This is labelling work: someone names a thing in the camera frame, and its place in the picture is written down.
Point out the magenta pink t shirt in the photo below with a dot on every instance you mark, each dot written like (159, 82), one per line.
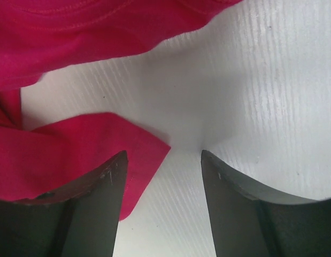
(41, 36)

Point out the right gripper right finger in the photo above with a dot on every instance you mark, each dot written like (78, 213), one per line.
(249, 218)

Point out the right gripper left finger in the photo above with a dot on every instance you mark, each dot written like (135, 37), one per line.
(79, 218)

